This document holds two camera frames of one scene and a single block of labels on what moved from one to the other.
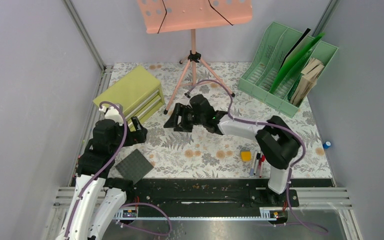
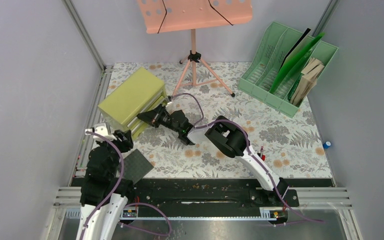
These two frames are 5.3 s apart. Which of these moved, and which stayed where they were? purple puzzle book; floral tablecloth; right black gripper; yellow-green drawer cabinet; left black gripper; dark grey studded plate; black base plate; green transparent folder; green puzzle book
Moved: right black gripper; left black gripper; yellow-green drawer cabinet
Stayed: floral tablecloth; black base plate; dark grey studded plate; green transparent folder; green puzzle book; purple puzzle book
